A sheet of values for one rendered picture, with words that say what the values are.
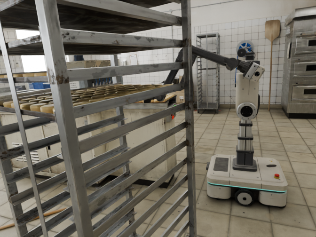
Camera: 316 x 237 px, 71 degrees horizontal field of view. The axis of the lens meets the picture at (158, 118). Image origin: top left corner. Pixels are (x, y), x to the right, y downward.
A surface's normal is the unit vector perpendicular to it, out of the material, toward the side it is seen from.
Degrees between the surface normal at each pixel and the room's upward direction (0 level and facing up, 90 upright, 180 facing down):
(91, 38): 90
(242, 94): 101
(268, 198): 90
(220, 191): 90
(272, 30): 81
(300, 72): 90
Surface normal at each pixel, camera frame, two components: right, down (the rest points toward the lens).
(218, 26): -0.36, 0.25
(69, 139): 0.82, 0.09
